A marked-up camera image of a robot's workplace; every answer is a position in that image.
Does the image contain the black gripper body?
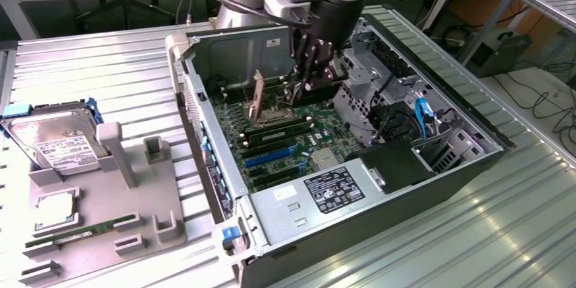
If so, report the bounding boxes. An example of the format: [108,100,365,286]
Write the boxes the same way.
[308,0,364,49]

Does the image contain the graphics card with metal bracket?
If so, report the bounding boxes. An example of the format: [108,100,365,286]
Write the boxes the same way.
[248,69,338,123]

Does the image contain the metal disk bay cage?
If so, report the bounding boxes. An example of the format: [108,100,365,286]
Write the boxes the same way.
[334,48,393,134]

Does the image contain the green motherboard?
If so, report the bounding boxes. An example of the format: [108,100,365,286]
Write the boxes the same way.
[209,75,366,194]

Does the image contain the CPU socket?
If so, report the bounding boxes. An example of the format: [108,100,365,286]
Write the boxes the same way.
[250,104,294,127]

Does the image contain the green RAM stick in slot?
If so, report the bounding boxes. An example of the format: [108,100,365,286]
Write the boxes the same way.
[246,124,314,144]

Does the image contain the silver chipset heatsink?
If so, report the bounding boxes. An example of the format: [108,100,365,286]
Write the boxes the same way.
[309,149,344,171]

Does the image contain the blue expansion slot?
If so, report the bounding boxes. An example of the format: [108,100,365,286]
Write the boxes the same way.
[242,148,294,168]

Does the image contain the black plastic shroud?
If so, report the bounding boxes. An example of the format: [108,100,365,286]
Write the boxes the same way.
[344,139,438,195]

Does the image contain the black box on floor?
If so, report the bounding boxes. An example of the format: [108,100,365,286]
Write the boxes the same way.
[465,30,533,78]

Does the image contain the grey power supply unit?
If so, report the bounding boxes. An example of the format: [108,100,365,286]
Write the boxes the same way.
[246,158,438,247]

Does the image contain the open black PC case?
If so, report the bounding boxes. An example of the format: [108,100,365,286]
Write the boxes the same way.
[165,13,517,288]

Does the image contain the blue case latch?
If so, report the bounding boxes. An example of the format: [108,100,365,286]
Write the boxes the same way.
[220,225,240,245]

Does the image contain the silver hard disk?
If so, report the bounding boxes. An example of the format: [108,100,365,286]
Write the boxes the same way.
[6,109,104,176]

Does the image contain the grey parts rack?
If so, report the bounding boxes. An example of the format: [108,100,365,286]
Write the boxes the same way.
[17,121,189,285]

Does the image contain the hard drive with blue caddy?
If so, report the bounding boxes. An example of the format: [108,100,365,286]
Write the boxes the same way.
[0,97,105,140]

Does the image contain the silver CPU chip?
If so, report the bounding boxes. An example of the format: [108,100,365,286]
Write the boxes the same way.
[34,195,76,227]

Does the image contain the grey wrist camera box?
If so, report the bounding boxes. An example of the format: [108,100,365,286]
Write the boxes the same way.
[264,0,330,24]

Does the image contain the blue wire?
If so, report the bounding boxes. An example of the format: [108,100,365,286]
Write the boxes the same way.
[414,97,436,140]

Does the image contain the metal frame table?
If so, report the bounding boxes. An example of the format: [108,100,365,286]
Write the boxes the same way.
[462,0,576,66]

